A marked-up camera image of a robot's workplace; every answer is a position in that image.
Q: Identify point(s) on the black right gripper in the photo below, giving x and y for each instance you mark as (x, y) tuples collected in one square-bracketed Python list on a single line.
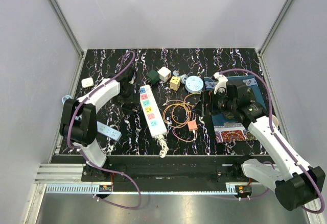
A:
[(211, 98)]

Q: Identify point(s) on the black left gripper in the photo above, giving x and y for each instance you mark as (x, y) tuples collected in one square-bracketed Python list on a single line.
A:
[(132, 88)]

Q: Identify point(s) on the beige travel adapter cube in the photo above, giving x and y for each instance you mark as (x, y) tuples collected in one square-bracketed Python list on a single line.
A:
[(175, 83)]

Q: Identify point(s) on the white multicolour power strip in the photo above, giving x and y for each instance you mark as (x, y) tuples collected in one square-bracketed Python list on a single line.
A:
[(151, 112)]

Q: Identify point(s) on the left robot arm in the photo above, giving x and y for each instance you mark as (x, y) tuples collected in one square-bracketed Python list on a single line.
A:
[(79, 116)]

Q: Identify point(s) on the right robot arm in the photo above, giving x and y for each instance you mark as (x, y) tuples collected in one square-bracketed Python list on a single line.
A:
[(295, 182)]

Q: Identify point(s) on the pink USB charger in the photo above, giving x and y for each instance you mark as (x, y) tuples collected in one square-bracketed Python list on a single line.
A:
[(192, 125)]

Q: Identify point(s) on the round light blue socket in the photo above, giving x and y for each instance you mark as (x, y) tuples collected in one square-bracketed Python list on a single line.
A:
[(194, 84)]

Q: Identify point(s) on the green cube socket adapter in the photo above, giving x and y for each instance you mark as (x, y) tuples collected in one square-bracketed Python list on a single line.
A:
[(152, 77)]

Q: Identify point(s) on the blue patterned placemat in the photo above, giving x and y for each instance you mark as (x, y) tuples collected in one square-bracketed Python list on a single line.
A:
[(236, 129)]

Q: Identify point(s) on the white cube socket adapter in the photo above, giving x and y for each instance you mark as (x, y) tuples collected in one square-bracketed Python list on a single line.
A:
[(164, 74)]

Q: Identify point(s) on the light blue power strip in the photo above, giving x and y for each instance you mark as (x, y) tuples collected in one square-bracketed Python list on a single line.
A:
[(108, 131)]

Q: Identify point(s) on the white paper cup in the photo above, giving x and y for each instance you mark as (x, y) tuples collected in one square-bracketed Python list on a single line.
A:
[(275, 121)]

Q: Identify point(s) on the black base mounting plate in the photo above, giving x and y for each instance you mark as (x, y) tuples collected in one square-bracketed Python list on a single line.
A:
[(177, 168)]

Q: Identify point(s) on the white wall charger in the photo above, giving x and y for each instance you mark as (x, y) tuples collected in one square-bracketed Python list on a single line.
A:
[(87, 82)]

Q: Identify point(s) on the aluminium frame post left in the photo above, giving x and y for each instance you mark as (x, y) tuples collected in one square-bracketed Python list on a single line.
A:
[(65, 25)]

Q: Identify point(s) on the aluminium frame post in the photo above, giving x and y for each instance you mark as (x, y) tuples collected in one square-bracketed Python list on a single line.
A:
[(279, 19), (65, 25)]

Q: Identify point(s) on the aluminium frame post right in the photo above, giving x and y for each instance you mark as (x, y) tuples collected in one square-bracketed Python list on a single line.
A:
[(279, 19)]

